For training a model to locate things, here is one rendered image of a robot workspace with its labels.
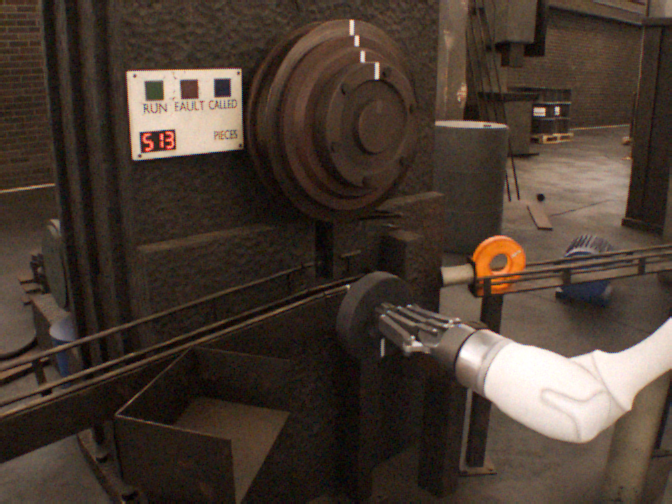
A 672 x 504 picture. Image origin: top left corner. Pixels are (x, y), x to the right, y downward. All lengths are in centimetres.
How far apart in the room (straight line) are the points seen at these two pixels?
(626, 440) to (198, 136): 140
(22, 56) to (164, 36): 602
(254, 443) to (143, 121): 67
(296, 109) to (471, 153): 287
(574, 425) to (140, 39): 105
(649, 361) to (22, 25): 698
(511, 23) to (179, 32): 814
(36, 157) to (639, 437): 667
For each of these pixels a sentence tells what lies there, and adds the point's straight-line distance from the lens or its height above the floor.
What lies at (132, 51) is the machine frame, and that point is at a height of 128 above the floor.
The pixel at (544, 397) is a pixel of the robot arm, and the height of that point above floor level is 84.
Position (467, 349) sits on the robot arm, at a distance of 86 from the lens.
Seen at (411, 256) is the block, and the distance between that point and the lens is 161.
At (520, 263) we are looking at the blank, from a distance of 177.
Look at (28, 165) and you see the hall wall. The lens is 734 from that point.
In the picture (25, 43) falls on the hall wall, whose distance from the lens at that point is 731.
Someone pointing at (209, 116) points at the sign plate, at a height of 114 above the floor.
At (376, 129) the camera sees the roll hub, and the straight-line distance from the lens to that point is 132.
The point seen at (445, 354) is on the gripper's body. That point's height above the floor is 84.
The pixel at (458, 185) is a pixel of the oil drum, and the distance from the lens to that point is 410.
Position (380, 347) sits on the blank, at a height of 77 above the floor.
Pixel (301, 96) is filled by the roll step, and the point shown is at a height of 118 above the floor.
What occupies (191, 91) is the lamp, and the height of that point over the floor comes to 120.
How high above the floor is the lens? 124
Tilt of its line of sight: 17 degrees down
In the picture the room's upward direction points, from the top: straight up
